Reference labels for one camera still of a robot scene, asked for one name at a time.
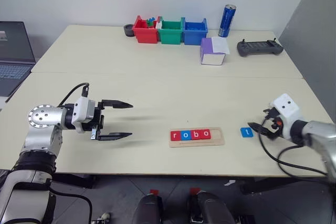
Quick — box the grey partition panel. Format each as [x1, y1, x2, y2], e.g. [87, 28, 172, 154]
[277, 0, 336, 126]

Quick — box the black round dish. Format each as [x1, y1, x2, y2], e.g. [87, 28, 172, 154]
[123, 24, 136, 37]

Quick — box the dark grey handheld controller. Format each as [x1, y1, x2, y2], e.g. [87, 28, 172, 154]
[236, 37, 285, 58]

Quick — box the purple white box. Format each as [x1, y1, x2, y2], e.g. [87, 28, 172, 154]
[199, 37, 228, 66]

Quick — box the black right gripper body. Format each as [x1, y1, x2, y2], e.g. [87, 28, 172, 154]
[269, 112, 286, 141]

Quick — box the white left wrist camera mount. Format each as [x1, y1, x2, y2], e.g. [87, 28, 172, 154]
[71, 97, 96, 134]

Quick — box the red plastic bin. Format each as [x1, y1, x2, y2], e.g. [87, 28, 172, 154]
[132, 15, 159, 44]

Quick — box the white paper sheet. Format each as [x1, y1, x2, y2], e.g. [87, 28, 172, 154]
[211, 36, 231, 55]

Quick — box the small beige floor object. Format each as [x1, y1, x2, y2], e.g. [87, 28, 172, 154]
[91, 211, 111, 224]

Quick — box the green plastic bin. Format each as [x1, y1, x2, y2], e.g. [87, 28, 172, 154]
[156, 16, 184, 45]

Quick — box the blue plastic bin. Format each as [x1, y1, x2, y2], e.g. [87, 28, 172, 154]
[182, 17, 209, 46]

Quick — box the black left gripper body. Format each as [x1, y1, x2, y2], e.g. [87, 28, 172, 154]
[85, 100, 105, 141]

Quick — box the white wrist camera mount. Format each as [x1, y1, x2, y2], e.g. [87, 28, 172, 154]
[270, 93, 303, 140]
[71, 97, 96, 134]

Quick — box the blue drink can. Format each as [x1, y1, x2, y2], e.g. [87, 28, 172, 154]
[218, 4, 238, 38]

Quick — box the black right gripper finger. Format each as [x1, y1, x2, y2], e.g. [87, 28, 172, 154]
[263, 106, 277, 117]
[247, 122, 276, 141]

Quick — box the black robot body cable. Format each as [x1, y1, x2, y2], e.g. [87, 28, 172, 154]
[49, 179, 93, 224]

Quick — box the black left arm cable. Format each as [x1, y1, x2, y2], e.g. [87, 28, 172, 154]
[56, 82, 91, 108]

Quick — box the grey laptop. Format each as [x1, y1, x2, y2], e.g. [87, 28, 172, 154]
[0, 21, 36, 98]

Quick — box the blue letter tile t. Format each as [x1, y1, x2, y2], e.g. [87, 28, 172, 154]
[240, 127, 255, 138]

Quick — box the wooden letter tray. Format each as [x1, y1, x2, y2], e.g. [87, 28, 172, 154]
[169, 126, 226, 148]

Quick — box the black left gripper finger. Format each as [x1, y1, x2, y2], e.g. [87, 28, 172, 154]
[98, 132, 133, 141]
[101, 99, 134, 109]

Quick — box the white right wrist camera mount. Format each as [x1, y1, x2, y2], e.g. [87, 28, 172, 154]
[270, 93, 303, 140]

